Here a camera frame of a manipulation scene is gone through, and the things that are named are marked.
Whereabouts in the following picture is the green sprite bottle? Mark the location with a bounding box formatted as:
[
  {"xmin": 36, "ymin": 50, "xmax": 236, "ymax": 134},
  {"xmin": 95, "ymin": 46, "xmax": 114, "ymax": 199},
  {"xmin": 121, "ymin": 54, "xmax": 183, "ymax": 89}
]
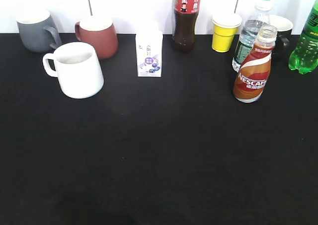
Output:
[{"xmin": 288, "ymin": 0, "xmax": 318, "ymax": 75}]

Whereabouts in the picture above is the cola bottle red label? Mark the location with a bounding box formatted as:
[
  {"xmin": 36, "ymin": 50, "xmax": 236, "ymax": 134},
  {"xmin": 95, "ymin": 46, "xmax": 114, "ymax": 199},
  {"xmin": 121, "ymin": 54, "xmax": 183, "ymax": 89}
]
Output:
[{"xmin": 172, "ymin": 0, "xmax": 200, "ymax": 53}]

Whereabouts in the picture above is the clear water bottle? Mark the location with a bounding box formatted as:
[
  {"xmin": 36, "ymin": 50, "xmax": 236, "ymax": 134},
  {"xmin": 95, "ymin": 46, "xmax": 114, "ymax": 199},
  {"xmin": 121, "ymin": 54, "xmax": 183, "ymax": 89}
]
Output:
[{"xmin": 232, "ymin": 0, "xmax": 273, "ymax": 72}]

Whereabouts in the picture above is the black mug white interior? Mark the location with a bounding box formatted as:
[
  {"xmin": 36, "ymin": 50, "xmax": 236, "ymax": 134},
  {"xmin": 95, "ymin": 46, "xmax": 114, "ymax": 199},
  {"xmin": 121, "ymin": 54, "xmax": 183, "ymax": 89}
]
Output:
[{"xmin": 270, "ymin": 15, "xmax": 293, "ymax": 59}]

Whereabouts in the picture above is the white ceramic mug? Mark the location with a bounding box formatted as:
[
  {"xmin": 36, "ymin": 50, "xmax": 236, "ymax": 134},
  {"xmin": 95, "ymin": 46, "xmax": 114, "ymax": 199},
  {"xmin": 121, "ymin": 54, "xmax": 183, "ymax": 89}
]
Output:
[{"xmin": 42, "ymin": 42, "xmax": 104, "ymax": 99}]

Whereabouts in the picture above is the grey ceramic mug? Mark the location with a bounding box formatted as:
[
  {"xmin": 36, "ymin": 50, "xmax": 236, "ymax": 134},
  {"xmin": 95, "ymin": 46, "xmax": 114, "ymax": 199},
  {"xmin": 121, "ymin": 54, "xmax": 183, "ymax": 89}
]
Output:
[{"xmin": 16, "ymin": 9, "xmax": 62, "ymax": 53}]

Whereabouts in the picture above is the yellow paper cup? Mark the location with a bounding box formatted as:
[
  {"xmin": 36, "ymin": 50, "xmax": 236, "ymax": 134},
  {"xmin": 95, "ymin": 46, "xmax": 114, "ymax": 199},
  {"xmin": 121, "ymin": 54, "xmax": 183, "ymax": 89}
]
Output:
[{"xmin": 212, "ymin": 12, "xmax": 242, "ymax": 53}]

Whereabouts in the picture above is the red-brown ceramic mug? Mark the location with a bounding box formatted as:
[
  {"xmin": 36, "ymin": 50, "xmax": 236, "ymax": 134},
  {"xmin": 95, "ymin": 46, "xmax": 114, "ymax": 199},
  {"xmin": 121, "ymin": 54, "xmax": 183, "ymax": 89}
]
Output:
[{"xmin": 75, "ymin": 15, "xmax": 118, "ymax": 59}]

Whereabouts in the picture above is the brown nescafe coffee bottle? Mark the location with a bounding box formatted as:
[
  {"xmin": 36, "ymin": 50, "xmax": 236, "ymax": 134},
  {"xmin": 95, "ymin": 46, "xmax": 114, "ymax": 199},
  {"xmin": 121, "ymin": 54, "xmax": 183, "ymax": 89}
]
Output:
[{"xmin": 233, "ymin": 25, "xmax": 277, "ymax": 103}]

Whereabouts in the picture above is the white blueberry milk carton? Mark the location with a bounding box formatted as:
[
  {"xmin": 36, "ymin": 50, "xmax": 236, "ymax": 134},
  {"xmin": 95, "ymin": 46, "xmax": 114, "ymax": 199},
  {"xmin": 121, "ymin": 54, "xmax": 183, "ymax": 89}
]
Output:
[{"xmin": 135, "ymin": 24, "xmax": 163, "ymax": 77}]

